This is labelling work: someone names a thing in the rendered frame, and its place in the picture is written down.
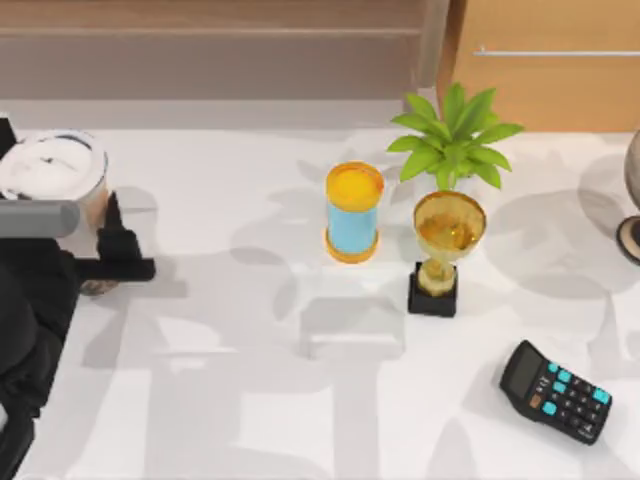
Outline pale grey rounded box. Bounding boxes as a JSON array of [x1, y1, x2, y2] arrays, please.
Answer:
[[0, 199, 82, 238]]

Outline black block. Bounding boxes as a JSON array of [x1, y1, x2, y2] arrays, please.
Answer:
[[0, 116, 17, 157]]

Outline wooden open shelves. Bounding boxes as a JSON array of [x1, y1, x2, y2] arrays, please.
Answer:
[[0, 0, 455, 102]]

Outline yellow and blue can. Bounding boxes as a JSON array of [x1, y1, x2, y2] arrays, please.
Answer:
[[323, 160, 386, 264]]

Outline gold trophy with black base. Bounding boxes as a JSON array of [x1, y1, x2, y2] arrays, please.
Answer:
[[406, 190, 488, 318]]

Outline green plant in white pot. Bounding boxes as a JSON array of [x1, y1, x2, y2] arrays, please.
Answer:
[[385, 82, 526, 197]]

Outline black calculator with cyan keys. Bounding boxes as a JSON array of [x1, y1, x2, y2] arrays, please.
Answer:
[[498, 339, 614, 447]]

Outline wooden cupboard door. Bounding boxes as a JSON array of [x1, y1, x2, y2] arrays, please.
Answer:
[[433, 0, 640, 134]]

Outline grey globe on round base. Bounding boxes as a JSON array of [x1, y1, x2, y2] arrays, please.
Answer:
[[615, 128, 640, 262]]

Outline long metal handle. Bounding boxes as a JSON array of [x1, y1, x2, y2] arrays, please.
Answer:
[[473, 44, 640, 58]]

